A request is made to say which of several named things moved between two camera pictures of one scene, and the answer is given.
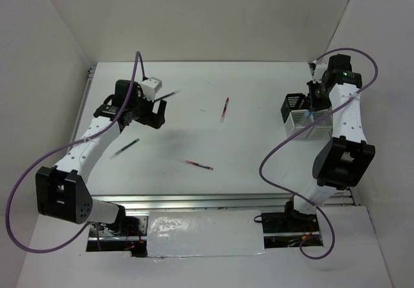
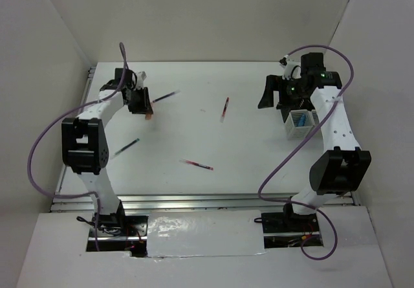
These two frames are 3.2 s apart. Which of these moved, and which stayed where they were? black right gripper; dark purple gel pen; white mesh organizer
Moved: black right gripper
Stayed: dark purple gel pen; white mesh organizer
